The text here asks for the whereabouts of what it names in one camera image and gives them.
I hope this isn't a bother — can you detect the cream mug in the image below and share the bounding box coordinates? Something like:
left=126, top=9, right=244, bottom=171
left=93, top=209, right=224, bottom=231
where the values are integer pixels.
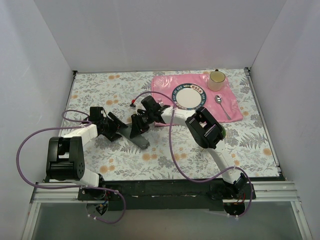
left=207, top=69, right=226, bottom=92

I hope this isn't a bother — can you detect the purple cable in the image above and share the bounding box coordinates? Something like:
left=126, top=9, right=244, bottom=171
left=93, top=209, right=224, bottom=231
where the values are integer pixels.
left=17, top=109, right=127, bottom=224
left=132, top=91, right=252, bottom=221

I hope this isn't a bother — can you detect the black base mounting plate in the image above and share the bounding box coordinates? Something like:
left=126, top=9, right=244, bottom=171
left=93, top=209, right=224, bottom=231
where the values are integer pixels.
left=77, top=179, right=256, bottom=215

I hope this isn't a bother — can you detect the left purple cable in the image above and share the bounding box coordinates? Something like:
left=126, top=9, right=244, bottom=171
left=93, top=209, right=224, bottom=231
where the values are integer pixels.
left=17, top=109, right=127, bottom=224

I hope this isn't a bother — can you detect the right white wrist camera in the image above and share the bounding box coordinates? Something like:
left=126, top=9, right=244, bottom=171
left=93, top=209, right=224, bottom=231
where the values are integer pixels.
left=129, top=99, right=141, bottom=111

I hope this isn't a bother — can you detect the grey cloth napkin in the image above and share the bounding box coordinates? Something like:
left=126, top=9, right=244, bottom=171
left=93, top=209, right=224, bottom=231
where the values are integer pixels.
left=118, top=123, right=150, bottom=150

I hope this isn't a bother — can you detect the white plate blue rim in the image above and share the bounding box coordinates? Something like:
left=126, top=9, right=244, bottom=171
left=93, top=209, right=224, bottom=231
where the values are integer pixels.
left=171, top=83, right=207, bottom=110

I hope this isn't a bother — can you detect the green bowl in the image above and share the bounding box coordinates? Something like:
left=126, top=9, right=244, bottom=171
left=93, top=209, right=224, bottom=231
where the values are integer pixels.
left=222, top=128, right=226, bottom=138

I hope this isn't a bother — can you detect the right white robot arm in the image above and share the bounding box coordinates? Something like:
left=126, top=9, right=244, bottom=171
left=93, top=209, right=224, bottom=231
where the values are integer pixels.
left=129, top=95, right=249, bottom=199

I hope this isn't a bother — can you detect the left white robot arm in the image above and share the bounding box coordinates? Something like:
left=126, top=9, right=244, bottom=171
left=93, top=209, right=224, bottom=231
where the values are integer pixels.
left=46, top=106, right=128, bottom=200

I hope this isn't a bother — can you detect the pink placemat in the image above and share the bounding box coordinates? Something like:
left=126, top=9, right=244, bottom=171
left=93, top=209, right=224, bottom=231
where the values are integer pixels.
left=151, top=73, right=243, bottom=123

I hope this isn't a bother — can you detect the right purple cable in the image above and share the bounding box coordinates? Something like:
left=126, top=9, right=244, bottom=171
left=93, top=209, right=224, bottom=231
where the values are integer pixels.
left=132, top=91, right=252, bottom=221

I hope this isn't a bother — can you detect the aluminium frame rail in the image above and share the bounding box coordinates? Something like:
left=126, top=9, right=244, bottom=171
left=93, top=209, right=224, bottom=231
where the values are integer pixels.
left=21, top=181, right=312, bottom=240

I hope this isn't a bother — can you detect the silver spoon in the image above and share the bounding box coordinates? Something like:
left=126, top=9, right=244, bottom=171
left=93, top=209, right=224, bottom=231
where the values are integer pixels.
left=214, top=95, right=231, bottom=120

